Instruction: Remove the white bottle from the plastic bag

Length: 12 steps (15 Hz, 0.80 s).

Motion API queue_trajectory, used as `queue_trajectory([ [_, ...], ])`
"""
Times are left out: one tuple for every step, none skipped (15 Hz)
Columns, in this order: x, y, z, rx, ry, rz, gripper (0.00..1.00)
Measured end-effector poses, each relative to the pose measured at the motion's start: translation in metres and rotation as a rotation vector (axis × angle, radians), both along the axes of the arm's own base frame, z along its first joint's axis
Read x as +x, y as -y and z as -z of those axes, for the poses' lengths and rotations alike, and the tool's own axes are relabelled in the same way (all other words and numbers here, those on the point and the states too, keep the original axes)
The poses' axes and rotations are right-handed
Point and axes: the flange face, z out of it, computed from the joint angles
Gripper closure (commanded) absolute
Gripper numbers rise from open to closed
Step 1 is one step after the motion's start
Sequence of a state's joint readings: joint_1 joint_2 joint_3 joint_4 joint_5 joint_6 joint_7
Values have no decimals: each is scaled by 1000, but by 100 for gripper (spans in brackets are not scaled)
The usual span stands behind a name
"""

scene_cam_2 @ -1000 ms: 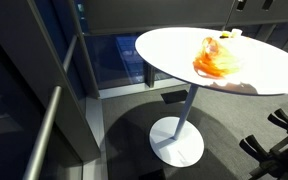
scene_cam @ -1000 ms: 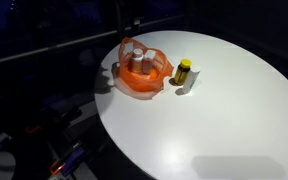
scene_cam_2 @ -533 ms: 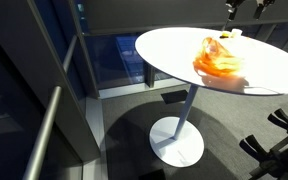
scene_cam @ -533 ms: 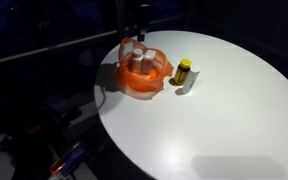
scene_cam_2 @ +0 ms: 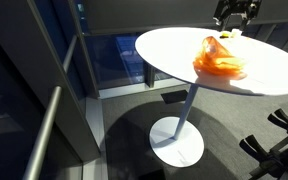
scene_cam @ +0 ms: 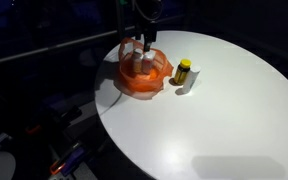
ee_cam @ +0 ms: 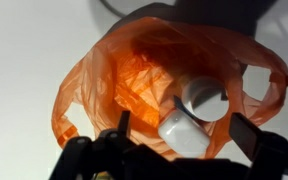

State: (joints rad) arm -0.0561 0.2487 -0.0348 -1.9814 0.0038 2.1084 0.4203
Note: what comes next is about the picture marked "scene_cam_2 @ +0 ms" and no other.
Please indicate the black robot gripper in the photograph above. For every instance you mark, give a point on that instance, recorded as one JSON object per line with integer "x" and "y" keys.
{"x": 237, "y": 7}

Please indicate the small white tube bottle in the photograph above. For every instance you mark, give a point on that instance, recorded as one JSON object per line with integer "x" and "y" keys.
{"x": 236, "y": 32}

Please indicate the amber bottle with yellow cap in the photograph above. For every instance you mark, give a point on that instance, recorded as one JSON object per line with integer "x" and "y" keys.
{"x": 224, "y": 34}

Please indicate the orange plastic bag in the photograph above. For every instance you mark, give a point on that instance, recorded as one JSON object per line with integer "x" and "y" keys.
{"x": 217, "y": 61}

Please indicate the black floor mat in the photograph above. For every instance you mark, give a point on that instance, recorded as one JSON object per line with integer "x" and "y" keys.
{"x": 174, "y": 96}

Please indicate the white table leg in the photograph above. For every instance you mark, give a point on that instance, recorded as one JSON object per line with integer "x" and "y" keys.
{"x": 185, "y": 111}

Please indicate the round white table base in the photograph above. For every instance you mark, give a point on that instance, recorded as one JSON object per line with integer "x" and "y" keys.
{"x": 179, "y": 146}

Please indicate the grey metal handrail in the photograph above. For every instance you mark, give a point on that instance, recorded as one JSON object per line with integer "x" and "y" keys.
{"x": 47, "y": 120}

